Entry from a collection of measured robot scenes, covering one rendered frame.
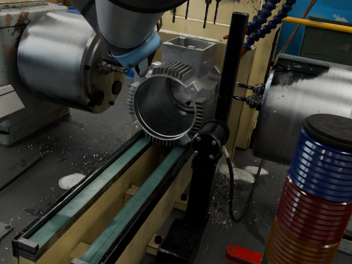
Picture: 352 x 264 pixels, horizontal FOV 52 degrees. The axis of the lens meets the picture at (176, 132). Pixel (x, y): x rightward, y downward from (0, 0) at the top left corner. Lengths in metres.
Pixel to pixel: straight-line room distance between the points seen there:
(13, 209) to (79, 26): 0.45
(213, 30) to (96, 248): 0.73
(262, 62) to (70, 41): 0.53
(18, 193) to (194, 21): 0.67
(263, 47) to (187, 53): 0.29
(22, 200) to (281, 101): 0.60
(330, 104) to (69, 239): 0.54
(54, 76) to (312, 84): 0.59
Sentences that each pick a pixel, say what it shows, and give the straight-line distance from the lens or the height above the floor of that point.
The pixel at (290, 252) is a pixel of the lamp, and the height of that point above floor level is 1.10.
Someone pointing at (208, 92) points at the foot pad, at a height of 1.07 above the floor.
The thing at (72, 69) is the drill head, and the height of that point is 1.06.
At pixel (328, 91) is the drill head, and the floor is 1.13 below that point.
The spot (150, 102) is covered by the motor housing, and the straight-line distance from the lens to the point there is 0.93.
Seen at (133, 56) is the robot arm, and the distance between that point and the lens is 0.54.
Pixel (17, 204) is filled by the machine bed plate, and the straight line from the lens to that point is 0.88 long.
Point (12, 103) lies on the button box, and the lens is 0.71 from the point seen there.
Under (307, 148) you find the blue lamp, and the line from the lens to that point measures 0.31.
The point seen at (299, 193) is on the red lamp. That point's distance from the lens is 0.32.
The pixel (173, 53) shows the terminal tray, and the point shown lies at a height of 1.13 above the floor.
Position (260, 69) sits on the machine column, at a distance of 1.09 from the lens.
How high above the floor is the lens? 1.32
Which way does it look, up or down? 25 degrees down
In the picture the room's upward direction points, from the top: 8 degrees clockwise
